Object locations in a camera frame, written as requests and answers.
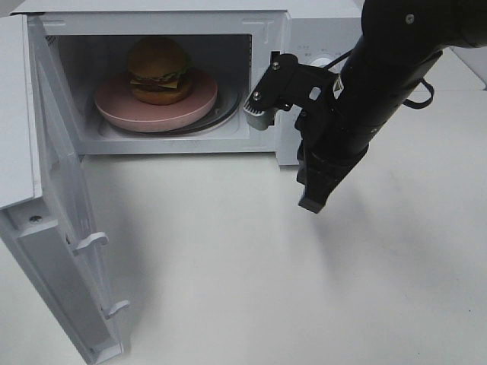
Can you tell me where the white microwave oven body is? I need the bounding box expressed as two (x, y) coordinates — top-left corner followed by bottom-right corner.
(9, 1), (360, 165)

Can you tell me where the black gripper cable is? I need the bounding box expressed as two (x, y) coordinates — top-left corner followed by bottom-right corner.
(323, 49), (435, 110)

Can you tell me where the pink round plate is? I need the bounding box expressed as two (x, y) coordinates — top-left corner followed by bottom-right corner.
(95, 68), (218, 132)

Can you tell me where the upper white power knob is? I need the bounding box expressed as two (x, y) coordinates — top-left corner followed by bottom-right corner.
(310, 57), (332, 68)

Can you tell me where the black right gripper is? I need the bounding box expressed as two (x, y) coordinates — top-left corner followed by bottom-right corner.
(243, 53), (403, 213)

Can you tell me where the white warning label sticker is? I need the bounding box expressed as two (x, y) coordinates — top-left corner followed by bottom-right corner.
(256, 69), (268, 94)

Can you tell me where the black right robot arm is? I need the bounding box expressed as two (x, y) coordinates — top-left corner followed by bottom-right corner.
(244, 1), (486, 213)

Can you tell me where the burger with lettuce and cheese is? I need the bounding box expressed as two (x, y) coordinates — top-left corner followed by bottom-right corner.
(127, 36), (193, 106)

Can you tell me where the glass microwave turntable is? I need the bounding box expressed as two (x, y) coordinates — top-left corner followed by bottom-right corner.
(95, 92), (238, 135)

